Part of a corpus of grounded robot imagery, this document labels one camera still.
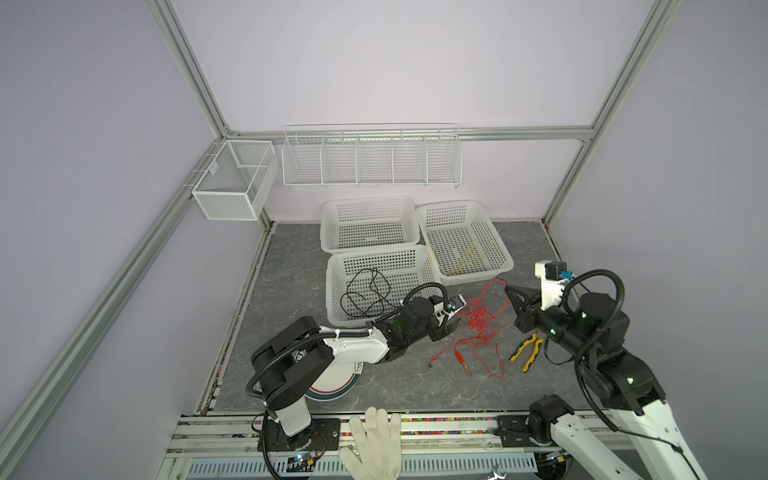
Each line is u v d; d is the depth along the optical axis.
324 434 0.74
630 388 0.43
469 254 1.09
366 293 0.99
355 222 1.20
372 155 0.97
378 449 0.71
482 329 0.85
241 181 1.02
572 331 0.50
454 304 0.70
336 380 0.82
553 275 0.53
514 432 0.74
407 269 1.05
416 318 0.64
